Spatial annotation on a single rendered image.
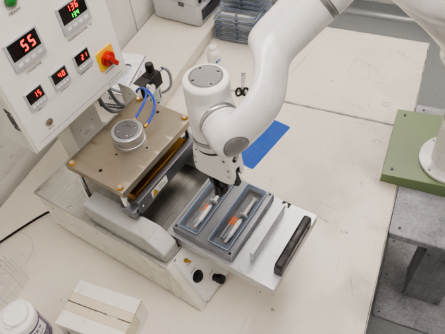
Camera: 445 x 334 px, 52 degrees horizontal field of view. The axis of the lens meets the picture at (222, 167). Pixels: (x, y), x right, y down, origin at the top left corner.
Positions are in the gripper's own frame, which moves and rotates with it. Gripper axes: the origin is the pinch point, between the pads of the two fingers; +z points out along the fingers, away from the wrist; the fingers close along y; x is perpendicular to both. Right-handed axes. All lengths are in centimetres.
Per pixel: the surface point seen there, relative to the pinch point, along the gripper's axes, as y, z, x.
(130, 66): 72, 23, -43
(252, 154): 15, 34, -36
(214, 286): -1.3, 31.9, 10.1
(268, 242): -12.8, 11.9, 1.0
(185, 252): 5.1, 18.2, 10.9
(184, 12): 75, 24, -82
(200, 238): 0.4, 9.3, 9.5
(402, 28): 20, 109, -239
